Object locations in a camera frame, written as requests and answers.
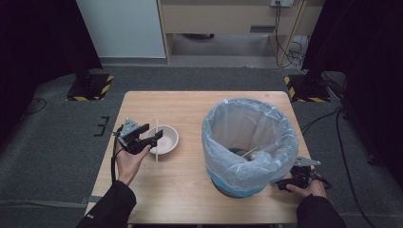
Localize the wooden chopstick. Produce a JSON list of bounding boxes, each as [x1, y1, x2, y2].
[[154, 118, 159, 163], [240, 145, 259, 159]]

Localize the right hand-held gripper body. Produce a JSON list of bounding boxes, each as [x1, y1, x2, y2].
[[283, 156, 321, 191]]

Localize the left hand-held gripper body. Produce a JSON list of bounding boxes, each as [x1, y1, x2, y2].
[[117, 118, 152, 156]]

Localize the blue bin with plastic liner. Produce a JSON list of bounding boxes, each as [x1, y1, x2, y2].
[[201, 97, 299, 195]]

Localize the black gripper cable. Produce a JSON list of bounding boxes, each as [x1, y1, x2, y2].
[[110, 125, 124, 183]]

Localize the white power outlet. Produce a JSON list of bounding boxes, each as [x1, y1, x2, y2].
[[269, 0, 295, 9]]

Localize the grey trash bin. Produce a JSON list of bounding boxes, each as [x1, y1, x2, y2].
[[210, 177, 264, 200]]

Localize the white bowl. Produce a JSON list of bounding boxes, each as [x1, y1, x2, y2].
[[144, 124, 180, 156]]

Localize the person's right hand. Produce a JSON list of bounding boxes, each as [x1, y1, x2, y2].
[[285, 177, 333, 200]]

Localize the black hanging cables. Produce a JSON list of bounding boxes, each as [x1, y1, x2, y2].
[[274, 1, 308, 69]]

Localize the striped black stand base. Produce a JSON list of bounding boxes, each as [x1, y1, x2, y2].
[[66, 73, 115, 103], [283, 73, 332, 104]]

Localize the long black floor cable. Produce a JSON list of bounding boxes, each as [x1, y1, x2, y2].
[[299, 105, 379, 228]]

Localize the person's left hand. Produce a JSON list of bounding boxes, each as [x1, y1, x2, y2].
[[115, 139, 153, 187]]

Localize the dark curtain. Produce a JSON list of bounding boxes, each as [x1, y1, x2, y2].
[[0, 0, 104, 146], [301, 0, 403, 179]]

